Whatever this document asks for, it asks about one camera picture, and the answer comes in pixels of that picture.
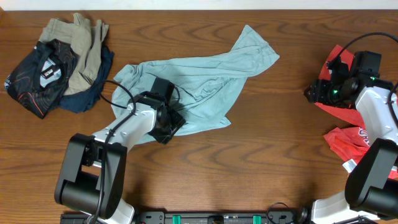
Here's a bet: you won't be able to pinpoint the light blue t-shirt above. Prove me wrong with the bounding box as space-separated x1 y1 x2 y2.
111 26 279 136

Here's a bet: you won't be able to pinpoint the red printed t-shirt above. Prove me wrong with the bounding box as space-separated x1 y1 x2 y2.
314 44 398 180

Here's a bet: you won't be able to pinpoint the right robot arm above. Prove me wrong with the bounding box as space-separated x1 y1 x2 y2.
297 77 397 223

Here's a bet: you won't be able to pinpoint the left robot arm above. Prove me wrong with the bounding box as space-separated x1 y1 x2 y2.
54 103 186 223

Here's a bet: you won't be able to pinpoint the navy blue folded garment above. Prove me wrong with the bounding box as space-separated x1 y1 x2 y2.
58 46 114 113

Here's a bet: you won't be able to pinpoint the khaki folded pants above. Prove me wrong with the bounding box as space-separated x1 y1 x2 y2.
39 13 109 95

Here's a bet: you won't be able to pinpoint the black patterned shirt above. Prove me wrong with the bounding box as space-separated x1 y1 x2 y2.
4 39 79 119

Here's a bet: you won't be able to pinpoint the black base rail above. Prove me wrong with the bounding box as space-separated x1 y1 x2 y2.
60 210 307 224

